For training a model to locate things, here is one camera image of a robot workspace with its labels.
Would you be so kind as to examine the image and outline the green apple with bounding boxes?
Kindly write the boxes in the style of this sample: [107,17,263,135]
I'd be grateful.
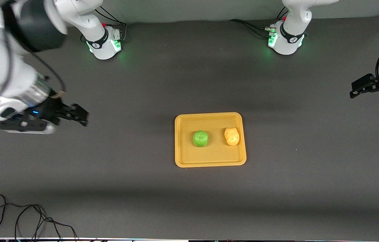
[193,130,209,148]

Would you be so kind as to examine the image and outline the yellow potato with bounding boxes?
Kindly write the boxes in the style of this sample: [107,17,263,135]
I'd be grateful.
[224,127,240,146]

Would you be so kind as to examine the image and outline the yellow plastic tray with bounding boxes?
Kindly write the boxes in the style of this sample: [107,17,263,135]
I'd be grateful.
[175,112,247,168]

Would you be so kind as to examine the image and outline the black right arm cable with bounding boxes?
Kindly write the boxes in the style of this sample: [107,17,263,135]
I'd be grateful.
[3,3,66,99]

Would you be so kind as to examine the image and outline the black base cable bundle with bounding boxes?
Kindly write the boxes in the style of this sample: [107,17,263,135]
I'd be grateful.
[229,7,289,38]
[95,5,128,42]

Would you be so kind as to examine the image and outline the loose thin black cable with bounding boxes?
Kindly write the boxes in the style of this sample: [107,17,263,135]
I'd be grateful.
[0,194,77,241]

